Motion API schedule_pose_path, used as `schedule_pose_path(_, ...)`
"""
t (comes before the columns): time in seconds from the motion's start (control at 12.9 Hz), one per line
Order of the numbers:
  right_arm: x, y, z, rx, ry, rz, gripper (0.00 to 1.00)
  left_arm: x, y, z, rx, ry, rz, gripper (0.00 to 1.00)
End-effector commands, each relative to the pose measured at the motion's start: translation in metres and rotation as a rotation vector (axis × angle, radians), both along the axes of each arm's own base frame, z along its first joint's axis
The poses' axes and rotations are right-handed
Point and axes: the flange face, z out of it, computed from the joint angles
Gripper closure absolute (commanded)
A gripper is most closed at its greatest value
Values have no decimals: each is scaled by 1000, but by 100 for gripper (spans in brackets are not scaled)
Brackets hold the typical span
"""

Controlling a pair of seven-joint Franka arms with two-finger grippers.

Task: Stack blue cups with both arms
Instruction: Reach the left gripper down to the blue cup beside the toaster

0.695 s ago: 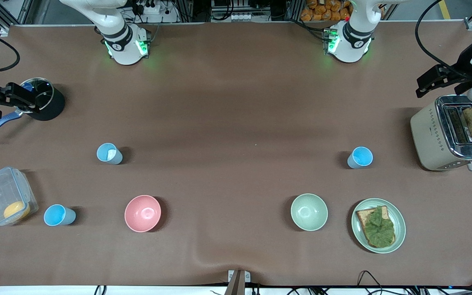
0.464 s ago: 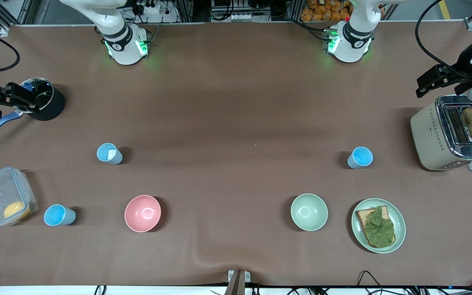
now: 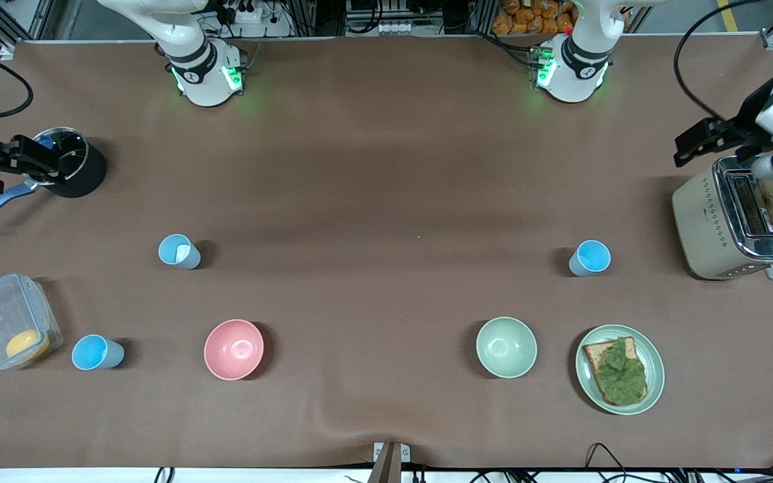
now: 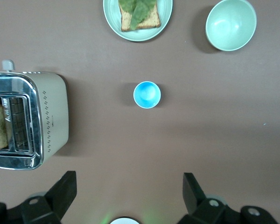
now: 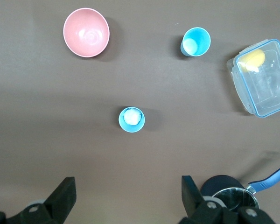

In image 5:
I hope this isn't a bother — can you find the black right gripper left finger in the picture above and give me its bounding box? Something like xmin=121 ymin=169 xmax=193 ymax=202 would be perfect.
xmin=0 ymin=176 xmax=77 ymax=224

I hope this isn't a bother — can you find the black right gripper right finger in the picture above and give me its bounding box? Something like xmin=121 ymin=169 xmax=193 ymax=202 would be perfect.
xmin=179 ymin=175 xmax=276 ymax=224

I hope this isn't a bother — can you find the blue plastic cup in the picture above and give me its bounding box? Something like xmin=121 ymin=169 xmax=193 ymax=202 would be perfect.
xmin=118 ymin=106 xmax=146 ymax=133
xmin=180 ymin=27 xmax=211 ymax=57

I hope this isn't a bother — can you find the brown table mat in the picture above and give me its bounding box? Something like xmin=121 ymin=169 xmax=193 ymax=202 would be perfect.
xmin=0 ymin=0 xmax=280 ymax=224

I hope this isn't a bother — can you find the clear plastic lidded container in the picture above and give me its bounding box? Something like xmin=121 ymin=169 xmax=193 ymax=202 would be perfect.
xmin=226 ymin=38 xmax=280 ymax=119

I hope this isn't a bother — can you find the orange food in container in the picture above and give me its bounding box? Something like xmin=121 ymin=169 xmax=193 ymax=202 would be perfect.
xmin=239 ymin=49 xmax=266 ymax=72

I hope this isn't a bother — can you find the pink bowl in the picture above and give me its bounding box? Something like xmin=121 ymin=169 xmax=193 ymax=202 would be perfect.
xmin=63 ymin=7 xmax=110 ymax=58

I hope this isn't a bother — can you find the dark saucepan with blue handle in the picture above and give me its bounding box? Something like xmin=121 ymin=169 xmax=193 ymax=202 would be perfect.
xmin=200 ymin=161 xmax=280 ymax=213

